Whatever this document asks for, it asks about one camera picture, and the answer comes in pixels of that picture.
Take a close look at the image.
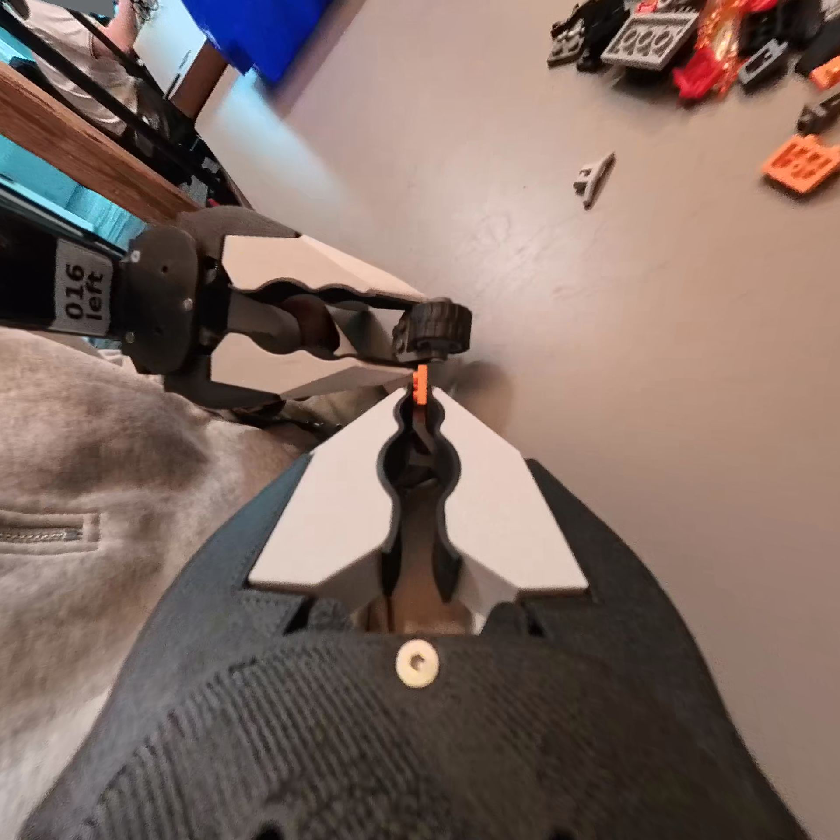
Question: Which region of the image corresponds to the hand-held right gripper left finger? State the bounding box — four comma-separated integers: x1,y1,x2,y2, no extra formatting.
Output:
248,387,404,624

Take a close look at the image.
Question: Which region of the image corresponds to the wooden table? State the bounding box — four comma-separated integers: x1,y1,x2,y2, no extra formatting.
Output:
0,62,201,227

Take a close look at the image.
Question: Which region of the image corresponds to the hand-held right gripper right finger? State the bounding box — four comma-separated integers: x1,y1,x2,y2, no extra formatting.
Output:
430,387,589,634

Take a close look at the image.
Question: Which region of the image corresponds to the small grey lego bracket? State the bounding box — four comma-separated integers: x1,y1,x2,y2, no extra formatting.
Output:
574,152,616,210

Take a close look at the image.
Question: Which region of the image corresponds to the pile of lego pieces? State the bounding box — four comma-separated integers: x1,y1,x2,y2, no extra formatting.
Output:
548,0,840,135

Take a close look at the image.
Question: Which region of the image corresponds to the blue plastic bin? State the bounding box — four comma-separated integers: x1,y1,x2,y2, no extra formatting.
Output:
180,0,337,84

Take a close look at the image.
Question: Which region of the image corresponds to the orange lego plate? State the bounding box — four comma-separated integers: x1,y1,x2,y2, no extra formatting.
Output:
763,134,840,196

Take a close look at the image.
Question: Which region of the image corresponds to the black metal frame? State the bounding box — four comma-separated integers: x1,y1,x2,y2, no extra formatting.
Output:
0,3,253,214

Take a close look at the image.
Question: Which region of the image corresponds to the black lego wheel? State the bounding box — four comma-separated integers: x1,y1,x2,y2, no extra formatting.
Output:
392,298,473,363

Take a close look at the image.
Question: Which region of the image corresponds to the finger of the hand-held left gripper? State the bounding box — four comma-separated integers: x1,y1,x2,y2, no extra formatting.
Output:
209,294,422,401
220,233,431,315

